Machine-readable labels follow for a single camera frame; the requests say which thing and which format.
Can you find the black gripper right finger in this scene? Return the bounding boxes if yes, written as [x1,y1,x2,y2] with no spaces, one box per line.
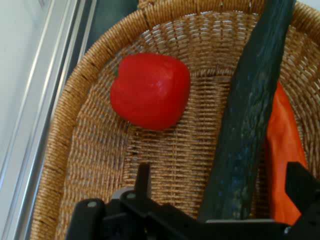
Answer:
[284,161,320,240]

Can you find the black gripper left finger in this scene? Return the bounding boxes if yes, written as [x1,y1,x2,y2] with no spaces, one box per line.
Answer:
[65,163,202,240]

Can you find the woven wicker basket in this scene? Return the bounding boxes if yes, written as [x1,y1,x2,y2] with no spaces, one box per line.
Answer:
[29,0,320,240]

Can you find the dark green cucumber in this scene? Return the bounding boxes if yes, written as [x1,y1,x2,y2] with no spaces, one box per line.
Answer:
[198,0,297,222]

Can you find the aluminium wall rail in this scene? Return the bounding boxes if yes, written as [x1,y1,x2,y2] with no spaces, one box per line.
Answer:
[0,0,97,240]

